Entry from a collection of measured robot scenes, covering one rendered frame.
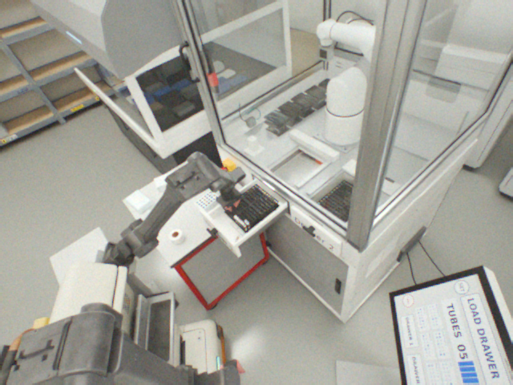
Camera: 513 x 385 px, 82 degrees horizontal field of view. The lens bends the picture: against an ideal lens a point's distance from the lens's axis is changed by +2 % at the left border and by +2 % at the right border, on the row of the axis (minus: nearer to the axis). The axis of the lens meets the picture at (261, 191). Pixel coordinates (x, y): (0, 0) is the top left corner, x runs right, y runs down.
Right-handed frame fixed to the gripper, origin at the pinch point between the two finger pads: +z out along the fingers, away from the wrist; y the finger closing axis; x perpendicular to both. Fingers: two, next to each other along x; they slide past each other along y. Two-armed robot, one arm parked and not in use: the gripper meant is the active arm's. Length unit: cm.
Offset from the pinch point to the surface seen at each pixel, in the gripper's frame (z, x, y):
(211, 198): 18.8, -27.0, -0.1
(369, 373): 89, 85, -9
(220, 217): 13.6, -8.9, 4.6
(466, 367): -20, 95, -7
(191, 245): 20.5, -10.8, 24.1
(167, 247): 20.5, -19.3, 33.8
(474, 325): -23, 91, -16
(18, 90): 58, -364, 64
